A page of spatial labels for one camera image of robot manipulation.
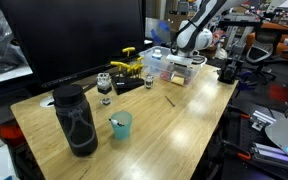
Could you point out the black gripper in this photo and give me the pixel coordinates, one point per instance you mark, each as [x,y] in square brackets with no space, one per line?
[182,70]

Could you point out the small yellow block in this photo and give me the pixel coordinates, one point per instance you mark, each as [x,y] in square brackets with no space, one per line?
[178,81]

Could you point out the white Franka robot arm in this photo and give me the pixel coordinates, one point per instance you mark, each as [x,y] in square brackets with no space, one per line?
[192,33]

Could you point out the teal plastic cup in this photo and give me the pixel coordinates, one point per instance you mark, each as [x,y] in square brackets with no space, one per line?
[124,130]

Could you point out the black and white marker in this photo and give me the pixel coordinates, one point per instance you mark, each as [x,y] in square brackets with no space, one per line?
[116,123]

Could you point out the clear plastic storage bin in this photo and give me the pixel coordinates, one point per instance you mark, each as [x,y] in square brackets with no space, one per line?
[157,66]

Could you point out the white bottle blue label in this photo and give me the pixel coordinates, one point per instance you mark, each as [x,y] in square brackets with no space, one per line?
[156,55]

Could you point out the small clear glass jar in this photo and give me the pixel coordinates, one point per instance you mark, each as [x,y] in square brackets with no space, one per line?
[149,81]

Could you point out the clear sheet blue tape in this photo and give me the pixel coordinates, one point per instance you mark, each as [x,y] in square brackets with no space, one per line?
[160,30]

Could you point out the brown cardboard box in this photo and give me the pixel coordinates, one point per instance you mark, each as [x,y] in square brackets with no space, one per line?
[177,20]

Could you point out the black hex key stand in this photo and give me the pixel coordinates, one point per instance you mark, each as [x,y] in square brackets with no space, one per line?
[127,86]

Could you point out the black office chair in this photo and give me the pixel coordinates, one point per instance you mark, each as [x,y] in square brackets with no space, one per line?
[259,53]

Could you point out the clear block black holder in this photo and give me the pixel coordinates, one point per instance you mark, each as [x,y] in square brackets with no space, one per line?
[104,88]

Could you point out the red box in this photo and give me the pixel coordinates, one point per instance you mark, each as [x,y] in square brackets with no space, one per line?
[279,93]

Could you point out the large black monitor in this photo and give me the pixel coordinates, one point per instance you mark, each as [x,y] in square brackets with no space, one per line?
[77,33]

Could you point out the black water bottle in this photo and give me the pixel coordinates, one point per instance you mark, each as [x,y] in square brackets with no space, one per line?
[64,100]

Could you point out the white shelf board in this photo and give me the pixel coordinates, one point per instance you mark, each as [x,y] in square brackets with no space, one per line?
[7,75]

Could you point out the orange object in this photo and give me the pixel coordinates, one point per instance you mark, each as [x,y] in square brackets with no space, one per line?
[10,131]

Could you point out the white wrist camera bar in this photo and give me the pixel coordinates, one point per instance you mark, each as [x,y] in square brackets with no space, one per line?
[179,60]

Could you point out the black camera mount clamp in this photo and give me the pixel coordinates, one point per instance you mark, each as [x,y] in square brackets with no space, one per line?
[229,71]

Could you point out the silver metal bracket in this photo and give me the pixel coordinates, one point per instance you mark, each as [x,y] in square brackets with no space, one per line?
[259,123]

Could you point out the silver aluminium extrusion rail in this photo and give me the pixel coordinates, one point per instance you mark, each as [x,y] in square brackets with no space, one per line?
[270,153]

